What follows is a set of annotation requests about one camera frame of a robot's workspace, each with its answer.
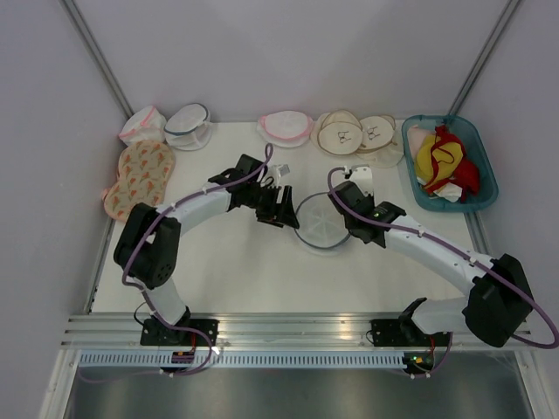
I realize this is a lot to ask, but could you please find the aluminium frame post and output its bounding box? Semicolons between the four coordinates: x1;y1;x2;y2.
447;0;523;115
59;0;134;118

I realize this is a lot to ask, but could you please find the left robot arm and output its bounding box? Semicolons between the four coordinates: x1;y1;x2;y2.
114;155;300;347

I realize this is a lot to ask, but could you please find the white garment in basket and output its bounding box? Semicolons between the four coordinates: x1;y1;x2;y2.
417;176;463;203

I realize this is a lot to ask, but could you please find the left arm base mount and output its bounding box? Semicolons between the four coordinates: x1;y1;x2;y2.
135;311;218;348

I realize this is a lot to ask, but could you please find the teal plastic basket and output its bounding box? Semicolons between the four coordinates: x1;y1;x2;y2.
401;115;499;213

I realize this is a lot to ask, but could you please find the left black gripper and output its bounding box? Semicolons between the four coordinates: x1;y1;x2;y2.
245;184;299;230

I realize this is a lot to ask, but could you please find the beige bra-print laundry bag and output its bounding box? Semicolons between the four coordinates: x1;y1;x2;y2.
310;109;362;156

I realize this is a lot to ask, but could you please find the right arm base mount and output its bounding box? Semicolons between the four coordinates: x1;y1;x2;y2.
368;298;450;348

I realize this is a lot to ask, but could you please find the yellow bra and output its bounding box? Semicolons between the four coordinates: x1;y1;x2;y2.
414;134;466;187

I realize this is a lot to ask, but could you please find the white slotted cable duct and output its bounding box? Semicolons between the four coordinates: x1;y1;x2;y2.
79;350;405;369

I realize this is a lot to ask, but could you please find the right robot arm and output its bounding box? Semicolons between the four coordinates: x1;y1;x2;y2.
328;181;533;347

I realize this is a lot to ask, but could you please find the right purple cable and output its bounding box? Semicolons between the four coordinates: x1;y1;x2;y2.
327;167;559;381

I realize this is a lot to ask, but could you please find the pale pink bra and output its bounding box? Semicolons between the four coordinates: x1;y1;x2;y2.
407;125;435;158

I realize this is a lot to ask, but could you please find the red bra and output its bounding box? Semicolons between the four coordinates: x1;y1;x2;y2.
434;125;480;203

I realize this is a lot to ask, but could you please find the left aluminium frame post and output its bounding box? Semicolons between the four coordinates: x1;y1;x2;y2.
59;0;134;118

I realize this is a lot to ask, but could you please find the right side aluminium rail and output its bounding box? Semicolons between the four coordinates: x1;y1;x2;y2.
463;211;510;315

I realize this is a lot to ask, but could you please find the blue-trimmed cylindrical mesh bag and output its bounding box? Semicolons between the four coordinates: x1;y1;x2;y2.
163;103;212;151

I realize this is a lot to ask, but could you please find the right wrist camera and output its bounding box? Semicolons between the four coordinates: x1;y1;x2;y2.
344;165;374;196

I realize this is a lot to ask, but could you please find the pink-trimmed crumpled mesh bag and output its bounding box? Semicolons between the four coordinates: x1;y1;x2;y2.
118;106;167;146

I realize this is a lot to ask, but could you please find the blue-trimmed white mesh laundry bag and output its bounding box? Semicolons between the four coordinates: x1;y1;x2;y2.
294;191;350;256

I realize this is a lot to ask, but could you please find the left side aluminium rail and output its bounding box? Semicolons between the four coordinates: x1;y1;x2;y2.
83;218;114;314

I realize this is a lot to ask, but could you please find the right aluminium frame post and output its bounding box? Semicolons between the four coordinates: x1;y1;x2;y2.
447;0;523;115

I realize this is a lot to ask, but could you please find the floral beige laundry bag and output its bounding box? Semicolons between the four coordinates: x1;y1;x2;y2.
102;140;176;223

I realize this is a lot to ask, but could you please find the pink-trimmed round mesh bag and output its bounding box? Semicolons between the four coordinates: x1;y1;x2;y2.
256;111;314;148

